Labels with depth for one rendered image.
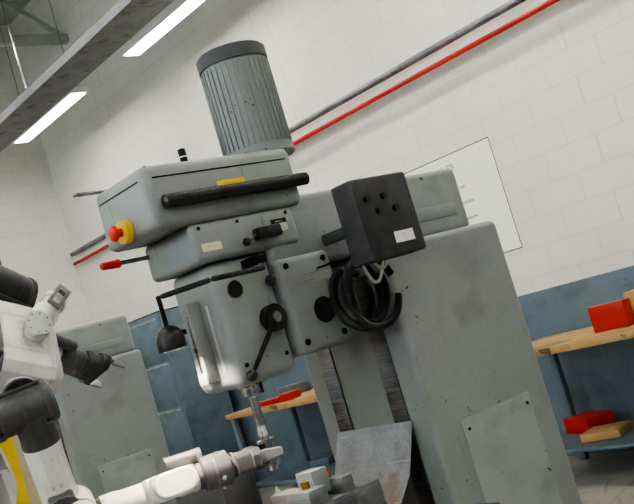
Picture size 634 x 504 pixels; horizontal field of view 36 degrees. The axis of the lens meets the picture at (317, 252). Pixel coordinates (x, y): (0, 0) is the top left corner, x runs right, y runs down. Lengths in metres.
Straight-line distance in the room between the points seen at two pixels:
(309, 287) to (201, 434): 7.33
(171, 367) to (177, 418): 0.52
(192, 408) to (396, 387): 7.22
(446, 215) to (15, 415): 1.41
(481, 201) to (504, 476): 4.69
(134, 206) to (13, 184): 10.14
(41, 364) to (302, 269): 0.70
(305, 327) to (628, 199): 4.34
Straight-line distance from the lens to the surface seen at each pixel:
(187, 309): 2.47
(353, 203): 2.41
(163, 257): 2.53
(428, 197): 2.98
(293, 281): 2.55
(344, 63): 8.20
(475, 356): 2.79
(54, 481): 2.41
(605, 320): 6.19
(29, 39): 11.75
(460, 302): 2.79
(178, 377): 9.78
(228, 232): 2.47
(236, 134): 2.68
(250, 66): 2.72
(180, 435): 9.94
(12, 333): 2.51
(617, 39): 6.61
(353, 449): 2.85
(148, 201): 2.37
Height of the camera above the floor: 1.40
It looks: 4 degrees up
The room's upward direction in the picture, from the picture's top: 17 degrees counter-clockwise
